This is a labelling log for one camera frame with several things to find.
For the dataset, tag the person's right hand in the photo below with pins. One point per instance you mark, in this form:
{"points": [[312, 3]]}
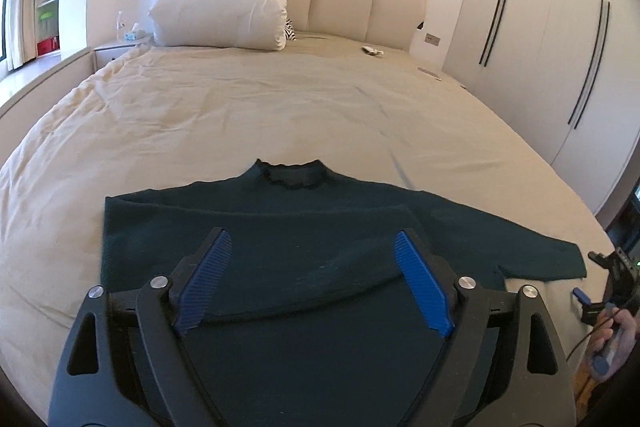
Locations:
{"points": [[625, 332]]}

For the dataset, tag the black framed window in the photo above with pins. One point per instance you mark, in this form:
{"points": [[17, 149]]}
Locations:
{"points": [[3, 7]]}

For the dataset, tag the small crumpled white item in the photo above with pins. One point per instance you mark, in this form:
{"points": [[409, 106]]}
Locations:
{"points": [[372, 51]]}

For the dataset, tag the green item on shelf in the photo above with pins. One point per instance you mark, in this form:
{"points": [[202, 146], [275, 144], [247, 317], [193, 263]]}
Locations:
{"points": [[46, 14]]}

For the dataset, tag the blue tissue box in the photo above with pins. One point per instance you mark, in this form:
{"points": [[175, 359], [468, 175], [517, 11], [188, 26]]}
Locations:
{"points": [[132, 34]]}

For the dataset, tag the beige window bench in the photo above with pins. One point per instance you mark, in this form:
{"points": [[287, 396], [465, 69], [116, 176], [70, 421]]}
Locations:
{"points": [[35, 79]]}

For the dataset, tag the white nightstand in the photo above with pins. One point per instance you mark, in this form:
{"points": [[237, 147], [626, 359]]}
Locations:
{"points": [[112, 53]]}

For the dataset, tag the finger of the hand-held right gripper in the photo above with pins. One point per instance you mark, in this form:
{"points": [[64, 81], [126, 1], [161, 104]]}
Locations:
{"points": [[600, 258], [581, 296]]}

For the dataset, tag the white pillow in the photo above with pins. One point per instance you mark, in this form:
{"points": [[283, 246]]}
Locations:
{"points": [[220, 2]]}

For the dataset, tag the red box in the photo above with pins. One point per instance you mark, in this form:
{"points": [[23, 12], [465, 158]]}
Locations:
{"points": [[47, 46]]}

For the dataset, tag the wall socket plate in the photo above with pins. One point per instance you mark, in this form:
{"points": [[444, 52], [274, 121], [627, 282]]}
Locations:
{"points": [[433, 39]]}

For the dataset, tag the black and white striped cloth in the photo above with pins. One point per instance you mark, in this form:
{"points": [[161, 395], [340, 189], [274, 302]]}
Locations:
{"points": [[290, 31]]}

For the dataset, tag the dark equipment with screen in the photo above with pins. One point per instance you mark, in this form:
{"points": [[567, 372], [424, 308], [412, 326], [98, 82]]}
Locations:
{"points": [[632, 227]]}

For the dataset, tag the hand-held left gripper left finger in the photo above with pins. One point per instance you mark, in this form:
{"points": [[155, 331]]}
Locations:
{"points": [[207, 277]]}

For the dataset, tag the white wardrobe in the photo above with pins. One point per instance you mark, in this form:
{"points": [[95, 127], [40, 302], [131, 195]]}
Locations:
{"points": [[540, 7]]}

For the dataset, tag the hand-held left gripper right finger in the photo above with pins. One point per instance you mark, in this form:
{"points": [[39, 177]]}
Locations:
{"points": [[422, 287]]}

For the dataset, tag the clear water bottle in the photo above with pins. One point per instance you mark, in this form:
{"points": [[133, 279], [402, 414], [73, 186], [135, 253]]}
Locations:
{"points": [[120, 28]]}

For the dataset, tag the dark green sweater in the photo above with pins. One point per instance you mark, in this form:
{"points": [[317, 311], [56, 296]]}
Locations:
{"points": [[310, 237]]}

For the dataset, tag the beige bed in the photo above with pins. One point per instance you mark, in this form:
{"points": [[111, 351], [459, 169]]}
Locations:
{"points": [[250, 107]]}

